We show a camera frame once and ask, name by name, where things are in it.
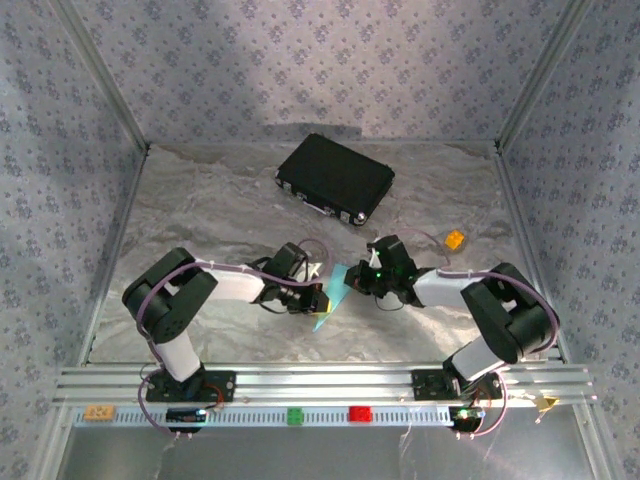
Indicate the light blue paper sheet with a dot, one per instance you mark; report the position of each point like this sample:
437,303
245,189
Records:
337,290

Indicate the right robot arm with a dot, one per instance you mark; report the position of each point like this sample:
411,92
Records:
510,315

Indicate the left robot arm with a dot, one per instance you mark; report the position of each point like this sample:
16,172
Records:
170,300

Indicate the yellow toy brick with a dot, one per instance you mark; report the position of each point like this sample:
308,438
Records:
454,239

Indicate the black hard case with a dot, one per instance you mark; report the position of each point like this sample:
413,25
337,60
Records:
335,175

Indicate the green toy brick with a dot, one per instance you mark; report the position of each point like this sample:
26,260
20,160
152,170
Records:
295,416

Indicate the large red toy brick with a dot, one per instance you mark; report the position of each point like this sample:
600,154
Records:
360,414

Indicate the right black circuit board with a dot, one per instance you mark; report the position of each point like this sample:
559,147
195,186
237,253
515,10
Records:
465,415

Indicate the black circuit board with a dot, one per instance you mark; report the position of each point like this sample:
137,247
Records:
465,415
185,416

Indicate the left black circuit board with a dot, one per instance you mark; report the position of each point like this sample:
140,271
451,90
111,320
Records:
185,416

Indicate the gold paper tag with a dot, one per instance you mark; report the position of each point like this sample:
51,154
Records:
546,403

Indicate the orange toy brick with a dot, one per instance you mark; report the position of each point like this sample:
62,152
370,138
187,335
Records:
99,412

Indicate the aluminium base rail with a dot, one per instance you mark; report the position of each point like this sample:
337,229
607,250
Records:
325,385

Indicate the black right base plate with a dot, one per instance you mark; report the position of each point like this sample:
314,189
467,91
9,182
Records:
427,385

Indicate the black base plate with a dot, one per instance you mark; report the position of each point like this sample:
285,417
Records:
222,387
427,385

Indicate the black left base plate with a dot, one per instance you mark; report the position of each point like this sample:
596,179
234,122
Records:
222,387

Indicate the aluminium frame bar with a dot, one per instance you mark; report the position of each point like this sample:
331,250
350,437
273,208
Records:
518,215
541,75
126,215
102,75

